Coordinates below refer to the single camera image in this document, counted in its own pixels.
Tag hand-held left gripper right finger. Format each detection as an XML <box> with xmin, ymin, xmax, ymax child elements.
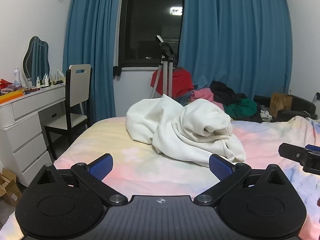
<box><xmin>193</xmin><ymin>154</ymin><xmax>291</xmax><ymax>207</ymax></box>

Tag white pants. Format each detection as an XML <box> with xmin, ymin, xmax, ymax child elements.
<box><xmin>126</xmin><ymin>94</ymin><xmax>247</xmax><ymax>168</ymax></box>

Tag green garment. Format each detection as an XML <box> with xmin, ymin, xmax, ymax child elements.
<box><xmin>223</xmin><ymin>98</ymin><xmax>262</xmax><ymax>121</ymax></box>

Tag red garment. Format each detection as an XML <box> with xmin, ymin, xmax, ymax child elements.
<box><xmin>150</xmin><ymin>67</ymin><xmax>195</xmax><ymax>98</ymax></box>

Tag wavy vanity mirror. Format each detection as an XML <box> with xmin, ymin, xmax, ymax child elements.
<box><xmin>22</xmin><ymin>36</ymin><xmax>50</xmax><ymax>87</ymax></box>

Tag pastel bedsheet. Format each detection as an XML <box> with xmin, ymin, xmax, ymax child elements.
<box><xmin>0</xmin><ymin>116</ymin><xmax>320</xmax><ymax>240</ymax></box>

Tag black garment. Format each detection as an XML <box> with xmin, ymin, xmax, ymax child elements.
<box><xmin>209</xmin><ymin>80</ymin><xmax>248</xmax><ymax>106</ymax></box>

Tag garment steamer stand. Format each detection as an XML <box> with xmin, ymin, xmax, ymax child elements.
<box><xmin>152</xmin><ymin>35</ymin><xmax>175</xmax><ymax>98</ymax></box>

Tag white spray bottle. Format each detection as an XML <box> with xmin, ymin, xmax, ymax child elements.
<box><xmin>13</xmin><ymin>67</ymin><xmax>21</xmax><ymax>88</ymax></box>

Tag white dresser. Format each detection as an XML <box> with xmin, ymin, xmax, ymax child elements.
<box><xmin>0</xmin><ymin>83</ymin><xmax>67</xmax><ymax>187</ymax></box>

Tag pink garment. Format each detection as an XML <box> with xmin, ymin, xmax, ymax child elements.
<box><xmin>190</xmin><ymin>88</ymin><xmax>224</xmax><ymax>111</ymax></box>

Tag white and black chair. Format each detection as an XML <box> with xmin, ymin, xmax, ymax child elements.
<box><xmin>44</xmin><ymin>64</ymin><xmax>93</xmax><ymax>161</ymax></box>

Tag black sofa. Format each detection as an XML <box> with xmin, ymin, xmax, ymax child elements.
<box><xmin>253</xmin><ymin>95</ymin><xmax>318</xmax><ymax>123</ymax></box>

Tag blue garment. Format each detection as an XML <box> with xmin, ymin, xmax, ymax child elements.
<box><xmin>174</xmin><ymin>95</ymin><xmax>193</xmax><ymax>106</ymax></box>

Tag cardboard boxes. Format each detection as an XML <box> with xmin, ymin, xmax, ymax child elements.
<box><xmin>0</xmin><ymin>167</ymin><xmax>23</xmax><ymax>208</ymax></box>

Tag orange box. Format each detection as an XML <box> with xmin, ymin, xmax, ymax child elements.
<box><xmin>0</xmin><ymin>90</ymin><xmax>24</xmax><ymax>104</ymax></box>

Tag row of cosmetic bottles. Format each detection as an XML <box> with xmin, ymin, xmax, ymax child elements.
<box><xmin>35</xmin><ymin>69</ymin><xmax>66</xmax><ymax>89</ymax></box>

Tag brown paper bag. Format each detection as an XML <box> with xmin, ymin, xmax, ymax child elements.
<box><xmin>269</xmin><ymin>92</ymin><xmax>293</xmax><ymax>118</ymax></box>

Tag blue curtain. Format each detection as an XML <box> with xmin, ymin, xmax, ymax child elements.
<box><xmin>177</xmin><ymin>0</ymin><xmax>293</xmax><ymax>101</ymax></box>
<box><xmin>62</xmin><ymin>0</ymin><xmax>125</xmax><ymax>126</ymax></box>

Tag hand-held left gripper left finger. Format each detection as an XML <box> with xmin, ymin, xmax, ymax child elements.
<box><xmin>32</xmin><ymin>153</ymin><xmax>128</xmax><ymax>207</ymax></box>

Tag dark window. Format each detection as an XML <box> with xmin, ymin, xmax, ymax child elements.
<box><xmin>117</xmin><ymin>0</ymin><xmax>185</xmax><ymax>68</ymax></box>

